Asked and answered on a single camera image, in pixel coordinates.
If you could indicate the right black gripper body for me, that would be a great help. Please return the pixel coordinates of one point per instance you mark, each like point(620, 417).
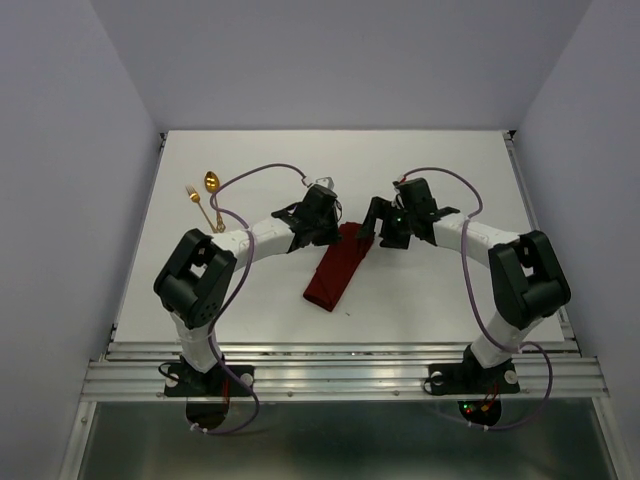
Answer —
point(410, 215)

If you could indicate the right aluminium table edge rail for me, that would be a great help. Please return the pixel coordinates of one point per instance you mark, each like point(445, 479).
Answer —
point(509, 140)

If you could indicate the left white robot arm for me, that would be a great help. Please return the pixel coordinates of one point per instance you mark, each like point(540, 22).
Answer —
point(195, 288)

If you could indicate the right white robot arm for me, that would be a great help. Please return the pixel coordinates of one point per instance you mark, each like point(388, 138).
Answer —
point(527, 280)

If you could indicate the gold spoon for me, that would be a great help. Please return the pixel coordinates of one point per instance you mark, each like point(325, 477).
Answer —
point(212, 184)

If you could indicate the gold fork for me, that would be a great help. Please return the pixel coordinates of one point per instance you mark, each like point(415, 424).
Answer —
point(196, 199)

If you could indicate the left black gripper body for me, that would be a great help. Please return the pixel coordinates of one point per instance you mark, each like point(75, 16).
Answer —
point(333, 209)

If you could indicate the aluminium mounting rail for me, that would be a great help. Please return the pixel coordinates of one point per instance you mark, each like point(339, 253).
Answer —
point(292, 372)

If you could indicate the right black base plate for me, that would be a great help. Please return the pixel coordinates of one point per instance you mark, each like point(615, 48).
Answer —
point(447, 379)

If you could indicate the dark red cloth napkin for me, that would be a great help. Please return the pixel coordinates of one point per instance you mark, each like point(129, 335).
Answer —
point(337, 267)

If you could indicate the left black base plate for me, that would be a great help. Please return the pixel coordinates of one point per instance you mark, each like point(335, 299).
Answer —
point(182, 381)

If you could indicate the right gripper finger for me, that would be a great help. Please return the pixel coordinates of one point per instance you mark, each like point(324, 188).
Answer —
point(395, 232)
point(377, 210)

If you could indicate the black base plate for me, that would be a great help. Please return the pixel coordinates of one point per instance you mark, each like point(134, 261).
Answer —
point(447, 379)
point(182, 381)

